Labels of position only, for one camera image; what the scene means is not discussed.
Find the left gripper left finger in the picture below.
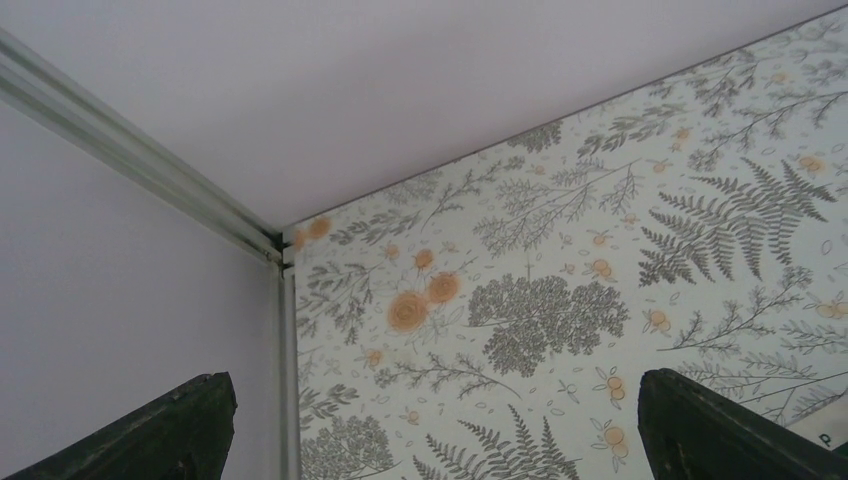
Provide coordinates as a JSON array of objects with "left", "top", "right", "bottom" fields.
[{"left": 9, "top": 372, "right": 237, "bottom": 479}]

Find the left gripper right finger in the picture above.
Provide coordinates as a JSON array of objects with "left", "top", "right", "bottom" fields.
[{"left": 638, "top": 368, "right": 847, "bottom": 479}]

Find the floral patterned table mat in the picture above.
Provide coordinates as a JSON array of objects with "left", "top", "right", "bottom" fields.
[{"left": 292, "top": 7, "right": 847, "bottom": 479}]

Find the aluminium corner post left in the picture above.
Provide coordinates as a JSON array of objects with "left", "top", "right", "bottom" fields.
[{"left": 1, "top": 31, "right": 299, "bottom": 479}]

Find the green white chess board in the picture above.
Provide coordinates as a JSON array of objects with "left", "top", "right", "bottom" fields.
[{"left": 788, "top": 399, "right": 847, "bottom": 456}]

